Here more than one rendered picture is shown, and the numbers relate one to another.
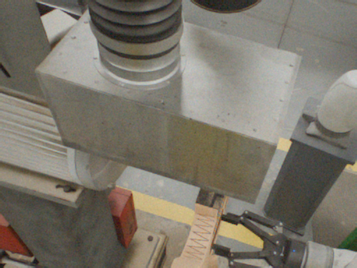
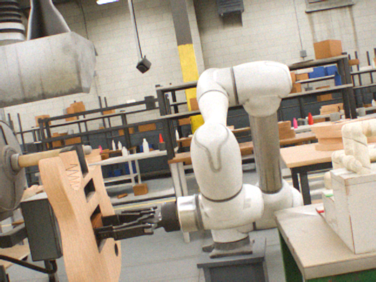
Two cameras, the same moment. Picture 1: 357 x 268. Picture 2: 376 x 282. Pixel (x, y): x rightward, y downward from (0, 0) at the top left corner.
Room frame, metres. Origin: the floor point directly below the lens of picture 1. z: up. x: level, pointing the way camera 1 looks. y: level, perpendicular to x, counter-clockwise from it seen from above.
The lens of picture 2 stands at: (-0.75, -0.23, 1.29)
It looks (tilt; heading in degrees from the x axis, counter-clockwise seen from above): 3 degrees down; 357
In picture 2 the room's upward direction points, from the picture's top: 10 degrees counter-clockwise
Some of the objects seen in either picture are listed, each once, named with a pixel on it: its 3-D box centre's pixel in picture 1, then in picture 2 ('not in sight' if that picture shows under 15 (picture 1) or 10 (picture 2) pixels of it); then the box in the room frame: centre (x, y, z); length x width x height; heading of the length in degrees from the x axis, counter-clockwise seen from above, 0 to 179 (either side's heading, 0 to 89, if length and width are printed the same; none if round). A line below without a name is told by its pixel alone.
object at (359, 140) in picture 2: not in sight; (361, 152); (0.21, -0.65, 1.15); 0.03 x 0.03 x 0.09
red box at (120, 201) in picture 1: (100, 209); not in sight; (0.67, 0.44, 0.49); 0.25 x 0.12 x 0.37; 83
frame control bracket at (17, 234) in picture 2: not in sight; (19, 233); (0.67, 0.29, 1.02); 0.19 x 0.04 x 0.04; 173
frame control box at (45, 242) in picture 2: not in sight; (29, 237); (0.73, 0.28, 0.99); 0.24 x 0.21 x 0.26; 83
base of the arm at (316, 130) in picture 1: (328, 121); (227, 244); (1.16, -0.41, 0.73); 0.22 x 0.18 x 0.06; 75
